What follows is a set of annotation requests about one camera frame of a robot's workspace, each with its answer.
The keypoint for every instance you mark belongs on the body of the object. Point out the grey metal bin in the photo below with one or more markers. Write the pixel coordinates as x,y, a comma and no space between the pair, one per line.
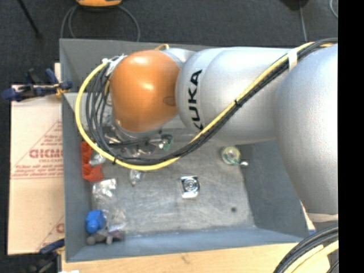
216,209

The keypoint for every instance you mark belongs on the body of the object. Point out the shiny square metal piece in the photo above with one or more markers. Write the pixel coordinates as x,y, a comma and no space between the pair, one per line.
190,187

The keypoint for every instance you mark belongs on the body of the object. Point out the clear round glass, green inside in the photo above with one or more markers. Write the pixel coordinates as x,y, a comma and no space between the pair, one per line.
230,155

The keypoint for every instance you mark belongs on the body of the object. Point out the red plastic toy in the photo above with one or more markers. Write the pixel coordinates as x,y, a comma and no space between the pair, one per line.
90,171

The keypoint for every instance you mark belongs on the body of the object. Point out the brown cardboard board, red print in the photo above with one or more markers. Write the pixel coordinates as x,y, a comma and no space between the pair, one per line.
34,186

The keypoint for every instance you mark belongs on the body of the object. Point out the clear plastic bag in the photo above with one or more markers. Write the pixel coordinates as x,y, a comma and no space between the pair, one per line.
106,193

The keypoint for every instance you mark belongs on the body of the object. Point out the clear glass piece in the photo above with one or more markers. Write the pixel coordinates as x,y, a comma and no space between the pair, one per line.
134,177

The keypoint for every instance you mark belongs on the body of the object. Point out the blue plastic block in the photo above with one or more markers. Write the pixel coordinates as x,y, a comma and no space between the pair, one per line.
94,221

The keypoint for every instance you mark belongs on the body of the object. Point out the grey toy animal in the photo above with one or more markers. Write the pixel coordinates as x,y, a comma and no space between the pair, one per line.
102,238

